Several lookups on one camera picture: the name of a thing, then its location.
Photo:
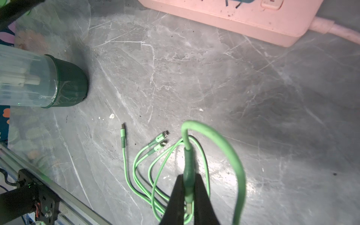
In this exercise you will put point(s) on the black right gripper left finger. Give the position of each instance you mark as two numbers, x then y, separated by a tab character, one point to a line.
174	214

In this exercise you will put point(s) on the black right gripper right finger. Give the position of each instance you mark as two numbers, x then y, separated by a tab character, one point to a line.
203	211

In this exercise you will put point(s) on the teal USB charger plug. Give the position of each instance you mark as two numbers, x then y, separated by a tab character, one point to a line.
244	1

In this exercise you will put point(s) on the pink power strip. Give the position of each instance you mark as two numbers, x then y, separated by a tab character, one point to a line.
277	22

